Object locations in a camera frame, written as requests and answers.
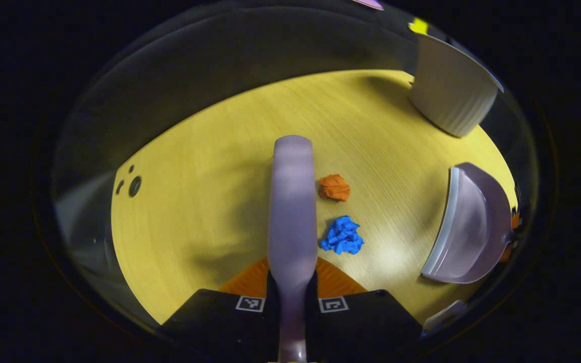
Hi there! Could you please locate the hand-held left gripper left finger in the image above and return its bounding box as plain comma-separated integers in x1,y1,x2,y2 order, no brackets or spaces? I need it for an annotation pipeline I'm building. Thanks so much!
161,257,281,356

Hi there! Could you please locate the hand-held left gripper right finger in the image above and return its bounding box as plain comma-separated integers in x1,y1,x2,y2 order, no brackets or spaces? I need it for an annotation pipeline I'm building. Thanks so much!
306,257,423,356

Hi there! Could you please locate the pink dustpan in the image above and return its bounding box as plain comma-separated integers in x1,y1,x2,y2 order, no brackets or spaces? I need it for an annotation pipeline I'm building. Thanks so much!
421,162,515,284

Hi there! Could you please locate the blue paper trash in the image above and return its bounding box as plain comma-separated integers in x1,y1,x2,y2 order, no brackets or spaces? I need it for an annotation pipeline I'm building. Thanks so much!
320,216,364,255

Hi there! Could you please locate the orange paper trash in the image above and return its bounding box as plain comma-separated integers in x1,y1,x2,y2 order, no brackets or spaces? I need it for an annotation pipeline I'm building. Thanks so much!
319,174,351,202

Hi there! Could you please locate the small pink broom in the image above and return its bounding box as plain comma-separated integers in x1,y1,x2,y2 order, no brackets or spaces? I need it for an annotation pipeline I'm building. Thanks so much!
267,135,319,363

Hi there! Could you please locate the white ribbed garbage bin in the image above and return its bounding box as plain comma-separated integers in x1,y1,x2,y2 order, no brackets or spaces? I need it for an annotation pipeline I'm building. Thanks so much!
409,33,504,138

